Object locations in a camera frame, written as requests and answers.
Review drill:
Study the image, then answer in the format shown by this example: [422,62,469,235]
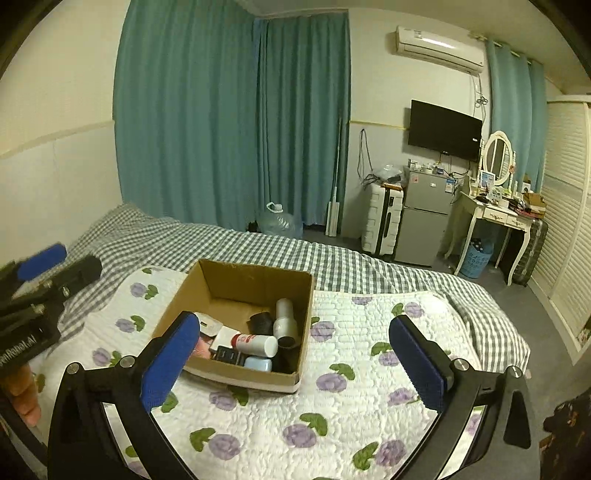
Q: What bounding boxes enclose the black rectangular case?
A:
[210,345,247,366]

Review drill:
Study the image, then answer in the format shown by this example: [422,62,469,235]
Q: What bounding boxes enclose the cream slatted wardrobe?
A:
[526,95,591,365]

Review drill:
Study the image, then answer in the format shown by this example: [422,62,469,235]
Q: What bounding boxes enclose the dark suitcase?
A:
[512,217,549,288]

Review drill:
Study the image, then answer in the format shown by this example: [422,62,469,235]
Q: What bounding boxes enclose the silver small fridge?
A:
[392,165,455,268]

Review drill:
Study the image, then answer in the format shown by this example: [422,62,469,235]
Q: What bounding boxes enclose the white bottle with red label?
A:
[231,332,279,358]

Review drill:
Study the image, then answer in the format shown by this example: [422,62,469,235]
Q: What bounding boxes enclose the person's left hand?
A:
[6,362,42,429]

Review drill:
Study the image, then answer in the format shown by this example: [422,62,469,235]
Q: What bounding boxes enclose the wide teal curtain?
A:
[113,0,262,228]

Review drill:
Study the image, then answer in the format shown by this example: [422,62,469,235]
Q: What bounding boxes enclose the white floral quilt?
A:
[28,265,529,480]

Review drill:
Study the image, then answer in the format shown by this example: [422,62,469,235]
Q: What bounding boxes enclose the white mop pole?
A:
[325,117,345,237]

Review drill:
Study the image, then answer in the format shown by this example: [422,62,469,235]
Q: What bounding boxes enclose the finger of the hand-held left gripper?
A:
[0,255,103,325]
[0,243,66,291]

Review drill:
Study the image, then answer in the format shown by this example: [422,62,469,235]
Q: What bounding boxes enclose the black wall television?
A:
[407,99,483,163]

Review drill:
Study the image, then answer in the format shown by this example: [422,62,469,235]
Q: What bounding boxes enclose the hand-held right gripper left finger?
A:
[46,311,201,480]

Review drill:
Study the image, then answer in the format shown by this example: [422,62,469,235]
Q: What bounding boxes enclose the white dressing table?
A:
[443,187,539,287]

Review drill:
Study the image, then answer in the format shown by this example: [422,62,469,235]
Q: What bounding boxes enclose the black wall cables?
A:
[358,129,376,184]

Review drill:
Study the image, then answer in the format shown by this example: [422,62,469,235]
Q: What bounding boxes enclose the narrow teal curtain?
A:
[254,11,352,228]

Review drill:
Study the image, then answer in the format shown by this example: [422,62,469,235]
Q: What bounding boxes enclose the white suitcase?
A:
[361,184,404,258]

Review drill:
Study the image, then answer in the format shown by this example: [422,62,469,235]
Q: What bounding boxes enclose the white charger plug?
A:
[213,325,241,347]

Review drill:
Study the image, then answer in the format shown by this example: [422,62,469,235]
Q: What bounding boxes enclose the clear water jug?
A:
[256,202,303,238]

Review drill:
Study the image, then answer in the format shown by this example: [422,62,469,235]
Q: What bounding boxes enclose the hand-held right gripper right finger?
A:
[389,315,543,480]

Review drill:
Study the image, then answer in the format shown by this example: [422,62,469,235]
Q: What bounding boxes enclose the grey checked bed sheet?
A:
[60,203,532,365]

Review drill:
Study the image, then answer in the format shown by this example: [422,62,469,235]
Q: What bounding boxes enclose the small brown cardboard box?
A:
[522,191,548,217]

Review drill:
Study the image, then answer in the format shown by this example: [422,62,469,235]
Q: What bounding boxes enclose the white oval vanity mirror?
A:
[481,130,515,188]

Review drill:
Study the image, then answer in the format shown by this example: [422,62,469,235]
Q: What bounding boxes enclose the light teal window curtain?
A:
[485,39,549,185]

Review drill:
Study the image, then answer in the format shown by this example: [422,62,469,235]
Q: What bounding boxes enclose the white air conditioner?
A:
[394,25,485,75]

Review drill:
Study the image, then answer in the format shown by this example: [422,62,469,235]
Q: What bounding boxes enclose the clear plastic bag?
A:
[372,164,404,185]

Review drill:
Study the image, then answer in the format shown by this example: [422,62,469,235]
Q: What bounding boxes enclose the dark floral cloth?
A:
[542,398,591,480]

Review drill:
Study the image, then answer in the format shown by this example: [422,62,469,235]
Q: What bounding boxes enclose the white flat pack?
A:
[193,311,225,335]

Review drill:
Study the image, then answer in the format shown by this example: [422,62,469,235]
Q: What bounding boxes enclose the blue laundry basket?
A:
[459,237,495,280]

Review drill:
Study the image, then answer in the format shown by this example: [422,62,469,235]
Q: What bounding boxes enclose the pink booklet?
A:
[191,335,218,357]

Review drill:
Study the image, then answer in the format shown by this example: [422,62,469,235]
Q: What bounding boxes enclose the white lint remover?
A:
[272,298,301,349]

